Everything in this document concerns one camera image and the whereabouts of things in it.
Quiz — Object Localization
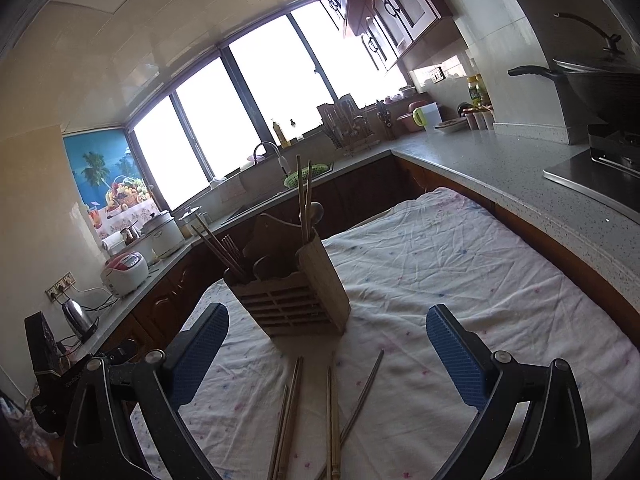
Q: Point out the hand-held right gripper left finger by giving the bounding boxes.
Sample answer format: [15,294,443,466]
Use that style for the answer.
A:
[60,302,230,480]

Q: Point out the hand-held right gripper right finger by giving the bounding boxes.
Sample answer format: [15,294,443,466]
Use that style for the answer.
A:
[426,304,592,480]

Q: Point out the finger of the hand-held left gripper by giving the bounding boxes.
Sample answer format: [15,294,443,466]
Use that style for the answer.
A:
[102,342,138,368]

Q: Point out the metal chopstick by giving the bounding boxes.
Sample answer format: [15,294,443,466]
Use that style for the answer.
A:
[315,352,382,480]
[197,215,248,281]
[340,349,385,443]
[190,224,246,283]

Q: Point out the wooden utensil holder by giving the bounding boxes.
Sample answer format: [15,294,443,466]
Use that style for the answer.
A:
[222,214,352,338]

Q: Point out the metal fork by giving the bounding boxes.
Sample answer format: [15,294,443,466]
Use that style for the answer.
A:
[220,234,238,271]

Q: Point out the metal spoon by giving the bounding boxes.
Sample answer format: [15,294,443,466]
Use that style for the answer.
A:
[306,201,325,241]

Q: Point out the dish rack with utensils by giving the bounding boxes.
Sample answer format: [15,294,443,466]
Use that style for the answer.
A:
[316,94,378,156]

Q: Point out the steel electric kettle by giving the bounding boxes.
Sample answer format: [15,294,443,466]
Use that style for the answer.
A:
[61,297,99,343]

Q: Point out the black box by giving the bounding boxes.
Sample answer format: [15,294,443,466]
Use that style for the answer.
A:
[24,310,68,376]

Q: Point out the white and red rice cooker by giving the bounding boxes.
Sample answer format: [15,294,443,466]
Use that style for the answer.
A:
[100,252,150,297]

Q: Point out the white floral tablecloth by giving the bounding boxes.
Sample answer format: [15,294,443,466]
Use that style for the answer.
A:
[130,187,640,480]

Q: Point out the paper towel roll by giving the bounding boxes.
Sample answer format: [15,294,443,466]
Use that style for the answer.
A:
[101,230,128,253]

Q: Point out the white slow cooker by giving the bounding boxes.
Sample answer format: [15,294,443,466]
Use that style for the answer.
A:
[140,210,185,260]

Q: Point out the small white electric pot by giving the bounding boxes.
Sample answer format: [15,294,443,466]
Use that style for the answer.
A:
[177,206,213,238]

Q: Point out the green plastic basket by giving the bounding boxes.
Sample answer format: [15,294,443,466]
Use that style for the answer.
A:
[284,161,333,188]

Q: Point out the grey kitchen countertop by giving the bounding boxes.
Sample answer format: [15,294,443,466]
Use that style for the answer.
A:
[75,120,640,301]

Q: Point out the sink faucet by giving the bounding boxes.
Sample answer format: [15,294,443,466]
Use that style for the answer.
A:
[252,141,291,181]

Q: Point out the gas stove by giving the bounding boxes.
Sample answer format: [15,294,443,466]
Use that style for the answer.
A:
[542,122,640,208]

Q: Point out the pink bowl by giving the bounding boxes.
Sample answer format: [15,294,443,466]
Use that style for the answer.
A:
[396,101,428,133]

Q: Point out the white and green pitcher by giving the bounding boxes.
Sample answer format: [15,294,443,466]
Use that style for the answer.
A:
[412,102,443,128]

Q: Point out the kitchen window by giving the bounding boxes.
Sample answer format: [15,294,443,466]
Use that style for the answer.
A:
[125,0,408,211]

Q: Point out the yellow oil bottle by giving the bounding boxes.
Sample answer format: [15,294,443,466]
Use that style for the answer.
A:
[466,74,488,108]

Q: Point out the black wok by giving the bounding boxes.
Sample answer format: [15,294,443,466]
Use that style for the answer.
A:
[507,57,640,133]

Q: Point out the wooden upper kitchen cabinets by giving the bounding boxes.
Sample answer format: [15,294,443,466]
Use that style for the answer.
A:
[297,0,453,73]

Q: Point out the wall socket strip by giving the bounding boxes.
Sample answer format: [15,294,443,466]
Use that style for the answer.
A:
[46,272,76,297]

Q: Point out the beach and fruit wall poster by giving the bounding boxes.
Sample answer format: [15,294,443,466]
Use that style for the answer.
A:
[62,127,161,243]

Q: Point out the wok lid with handle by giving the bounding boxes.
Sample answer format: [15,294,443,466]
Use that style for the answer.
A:
[552,12,640,73]

